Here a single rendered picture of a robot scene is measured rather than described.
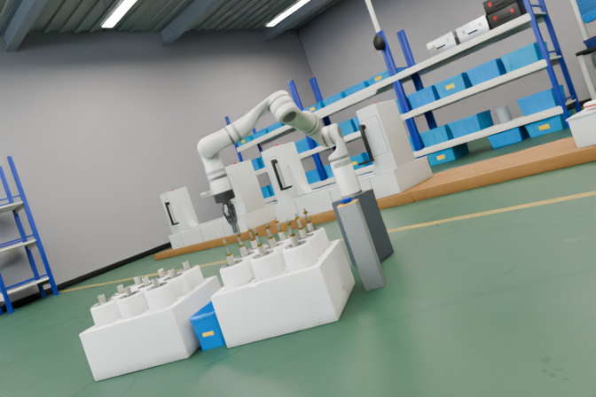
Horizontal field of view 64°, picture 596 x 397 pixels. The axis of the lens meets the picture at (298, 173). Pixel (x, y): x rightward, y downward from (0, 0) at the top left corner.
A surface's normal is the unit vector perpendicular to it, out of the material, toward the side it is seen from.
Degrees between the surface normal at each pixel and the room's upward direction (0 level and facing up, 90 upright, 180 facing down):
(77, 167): 90
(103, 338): 90
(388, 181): 90
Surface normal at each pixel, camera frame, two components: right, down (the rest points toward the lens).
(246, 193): 0.68, -0.23
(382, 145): -0.66, 0.22
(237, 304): -0.26, 0.08
